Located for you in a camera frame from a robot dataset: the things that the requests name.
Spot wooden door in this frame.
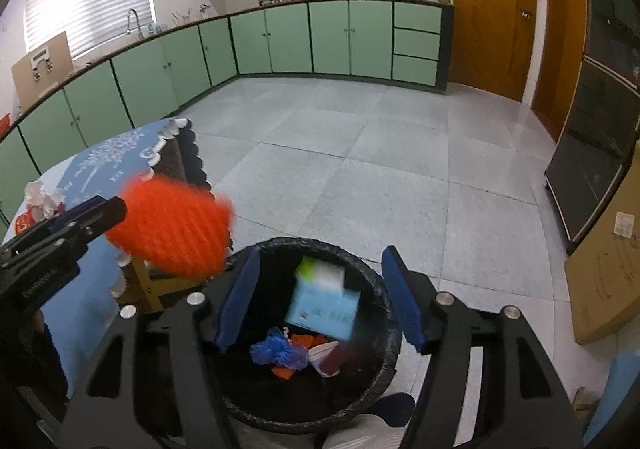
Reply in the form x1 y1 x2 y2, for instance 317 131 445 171
530 0 588 140
450 0 538 102

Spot orange foam net sleeve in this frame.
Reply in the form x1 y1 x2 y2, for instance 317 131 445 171
271 333 328 380
105 176 236 277

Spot small red wrapper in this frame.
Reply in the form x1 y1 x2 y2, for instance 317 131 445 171
14 213 43 236

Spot light blue object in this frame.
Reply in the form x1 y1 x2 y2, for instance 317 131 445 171
585 354 640 449

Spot blue and white paper cup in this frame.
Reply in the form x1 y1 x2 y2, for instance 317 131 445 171
307 340 346 377

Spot green base cabinets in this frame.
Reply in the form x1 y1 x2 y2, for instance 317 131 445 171
0 0 455 230

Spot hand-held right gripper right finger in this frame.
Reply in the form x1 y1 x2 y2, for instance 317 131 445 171
380 244 586 449

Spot brown cardboard box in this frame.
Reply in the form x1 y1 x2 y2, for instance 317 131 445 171
11 32 75 110

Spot white crumpled tissue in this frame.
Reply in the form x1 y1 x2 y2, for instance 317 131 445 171
24 180 51 207
41 188 67 220

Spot light blue drink carton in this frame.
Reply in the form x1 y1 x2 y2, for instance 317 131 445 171
286 256 361 341

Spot dark blue shoe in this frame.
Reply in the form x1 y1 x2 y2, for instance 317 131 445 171
372 393 416 427

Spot large flat cardboard box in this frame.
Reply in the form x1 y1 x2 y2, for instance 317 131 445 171
565 174 640 345

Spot blue tree print table mat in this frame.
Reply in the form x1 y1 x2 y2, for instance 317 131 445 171
47 118 215 210

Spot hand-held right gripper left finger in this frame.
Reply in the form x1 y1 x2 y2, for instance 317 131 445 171
62 246 262 449

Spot blue plastic bag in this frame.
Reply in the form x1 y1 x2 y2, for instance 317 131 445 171
250 327 311 372

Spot black trash bin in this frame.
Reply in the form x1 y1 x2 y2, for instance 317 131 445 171
202 237 403 435

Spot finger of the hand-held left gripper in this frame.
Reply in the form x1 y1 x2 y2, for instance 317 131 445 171
47 196 127 251
0 196 108 251

